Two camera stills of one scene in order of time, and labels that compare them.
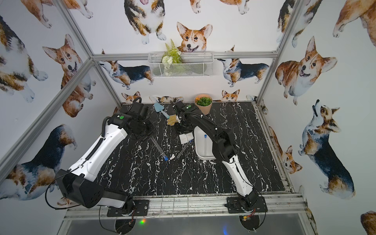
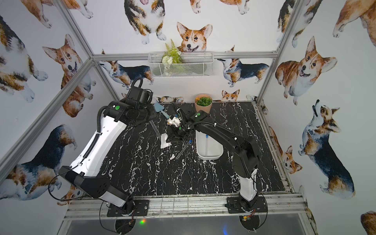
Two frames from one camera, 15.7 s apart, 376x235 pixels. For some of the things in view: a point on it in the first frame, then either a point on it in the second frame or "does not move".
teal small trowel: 159,107 does not move
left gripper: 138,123 -> 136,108
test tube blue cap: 179,155 does not move
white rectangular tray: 199,144 does not move
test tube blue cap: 158,147 -> 155,129
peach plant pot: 203,101 does not move
